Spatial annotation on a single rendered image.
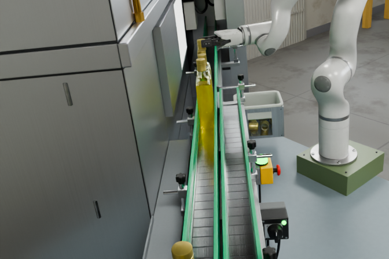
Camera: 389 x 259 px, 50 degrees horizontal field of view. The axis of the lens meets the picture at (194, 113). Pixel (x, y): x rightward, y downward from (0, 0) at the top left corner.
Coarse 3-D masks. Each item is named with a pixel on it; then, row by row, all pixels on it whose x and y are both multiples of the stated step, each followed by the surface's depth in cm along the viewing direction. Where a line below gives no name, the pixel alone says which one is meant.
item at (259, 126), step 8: (248, 112) 192; (256, 112) 191; (264, 112) 191; (272, 112) 191; (280, 112) 191; (248, 120) 194; (256, 120) 193; (264, 120) 193; (272, 120) 193; (280, 120) 193; (248, 128) 195; (256, 128) 195; (264, 128) 195; (272, 128) 194; (280, 128) 194; (256, 136) 197; (264, 136) 196; (272, 136) 196; (280, 136) 196
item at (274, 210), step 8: (264, 208) 125; (272, 208) 124; (280, 208) 124; (264, 216) 121; (272, 216) 121; (280, 216) 120; (264, 224) 121; (280, 224) 121; (288, 224) 121; (264, 232) 122; (288, 232) 122
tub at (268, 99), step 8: (248, 96) 205; (256, 96) 205; (264, 96) 205; (272, 96) 205; (280, 96) 197; (248, 104) 207; (256, 104) 206; (264, 104) 206; (272, 104) 190; (280, 104) 189
